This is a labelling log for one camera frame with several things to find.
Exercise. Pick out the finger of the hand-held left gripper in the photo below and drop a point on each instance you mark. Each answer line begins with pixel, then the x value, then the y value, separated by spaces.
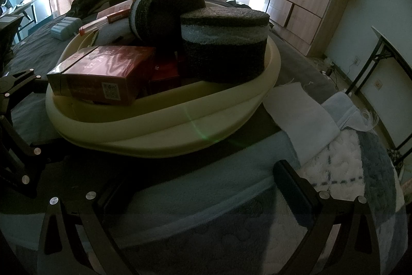
pixel 22 81
pixel 22 162

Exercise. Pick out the clear tube with red cap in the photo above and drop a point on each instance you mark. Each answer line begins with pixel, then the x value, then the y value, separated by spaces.
pixel 96 24

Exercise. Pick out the black-legged folding table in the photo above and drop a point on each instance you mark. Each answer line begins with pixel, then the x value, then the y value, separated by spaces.
pixel 377 33

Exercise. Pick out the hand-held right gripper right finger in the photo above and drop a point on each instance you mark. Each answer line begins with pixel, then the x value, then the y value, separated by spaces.
pixel 293 191

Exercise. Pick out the blue and white patterned blanket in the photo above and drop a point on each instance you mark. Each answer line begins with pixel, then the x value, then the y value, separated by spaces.
pixel 347 159

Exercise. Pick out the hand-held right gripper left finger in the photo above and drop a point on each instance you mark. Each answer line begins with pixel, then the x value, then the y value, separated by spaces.
pixel 112 197

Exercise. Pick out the round dark layered sponge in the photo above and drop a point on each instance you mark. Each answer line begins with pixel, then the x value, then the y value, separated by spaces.
pixel 225 49
pixel 167 10

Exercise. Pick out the cream plastic basin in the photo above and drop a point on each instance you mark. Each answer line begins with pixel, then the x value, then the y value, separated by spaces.
pixel 161 133

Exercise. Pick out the white side table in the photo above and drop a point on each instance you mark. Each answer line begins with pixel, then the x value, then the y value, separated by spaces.
pixel 22 6

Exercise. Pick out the white and red carton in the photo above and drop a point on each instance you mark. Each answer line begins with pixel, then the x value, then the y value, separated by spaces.
pixel 116 8

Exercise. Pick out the white cloth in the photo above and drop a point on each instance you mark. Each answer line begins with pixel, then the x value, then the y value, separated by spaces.
pixel 299 114

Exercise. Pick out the white wall socket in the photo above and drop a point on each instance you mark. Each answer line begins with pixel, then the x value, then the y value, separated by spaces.
pixel 356 61
pixel 378 84

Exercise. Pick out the blue-grey plastic box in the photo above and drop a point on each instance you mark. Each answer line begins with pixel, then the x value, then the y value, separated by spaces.
pixel 66 27

